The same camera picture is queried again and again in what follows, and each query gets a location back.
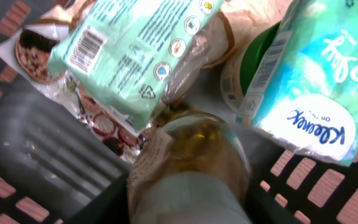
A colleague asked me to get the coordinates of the yellow dish soap bottle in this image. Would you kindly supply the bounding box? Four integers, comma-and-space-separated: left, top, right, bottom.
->
127, 110, 251, 223

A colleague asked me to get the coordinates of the green lid seasoning jar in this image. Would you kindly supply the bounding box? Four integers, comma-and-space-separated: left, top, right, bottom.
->
220, 22, 280, 112

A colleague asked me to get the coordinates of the mint green wipes pack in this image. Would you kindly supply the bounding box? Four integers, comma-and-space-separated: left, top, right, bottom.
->
48, 0, 222, 129

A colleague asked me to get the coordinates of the Kleenex pocket tissue pack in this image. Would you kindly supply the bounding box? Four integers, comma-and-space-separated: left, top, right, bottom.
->
237, 0, 358, 166

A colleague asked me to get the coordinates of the grey plastic shopping basket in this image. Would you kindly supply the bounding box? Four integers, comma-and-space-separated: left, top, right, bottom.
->
0, 1, 358, 223

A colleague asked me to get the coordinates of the brown white snack bag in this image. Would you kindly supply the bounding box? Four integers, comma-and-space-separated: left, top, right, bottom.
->
0, 0, 290, 163

